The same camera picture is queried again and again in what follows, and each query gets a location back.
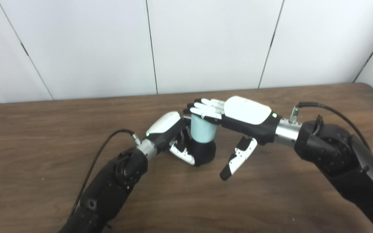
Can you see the white and black left hand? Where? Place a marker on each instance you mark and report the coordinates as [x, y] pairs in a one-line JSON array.
[[163, 127]]

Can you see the white and black right hand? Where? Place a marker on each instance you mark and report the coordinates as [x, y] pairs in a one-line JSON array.
[[248, 116]]

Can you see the light blue cylinder cup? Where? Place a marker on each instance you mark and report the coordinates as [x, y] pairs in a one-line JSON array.
[[202, 131]]

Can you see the black funnel-shaped nozzle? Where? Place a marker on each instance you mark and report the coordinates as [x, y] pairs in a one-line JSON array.
[[204, 153]]

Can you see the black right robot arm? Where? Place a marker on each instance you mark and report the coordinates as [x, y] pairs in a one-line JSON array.
[[345, 158]]

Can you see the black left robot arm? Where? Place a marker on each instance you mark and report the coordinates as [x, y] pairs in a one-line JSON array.
[[112, 187]]

